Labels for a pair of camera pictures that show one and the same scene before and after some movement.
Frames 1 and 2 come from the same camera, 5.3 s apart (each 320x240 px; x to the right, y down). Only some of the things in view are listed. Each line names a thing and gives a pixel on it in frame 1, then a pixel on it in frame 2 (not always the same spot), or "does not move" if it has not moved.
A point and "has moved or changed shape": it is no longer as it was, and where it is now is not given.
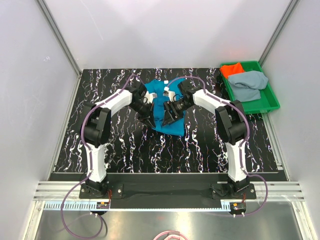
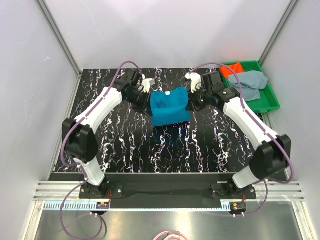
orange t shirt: x=227 y=70 does not move
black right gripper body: x=177 y=108 -> x=199 y=99
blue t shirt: x=158 y=86 has moved or changed shape
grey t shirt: x=246 y=86 does not move
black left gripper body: x=144 y=110 -> x=139 y=99
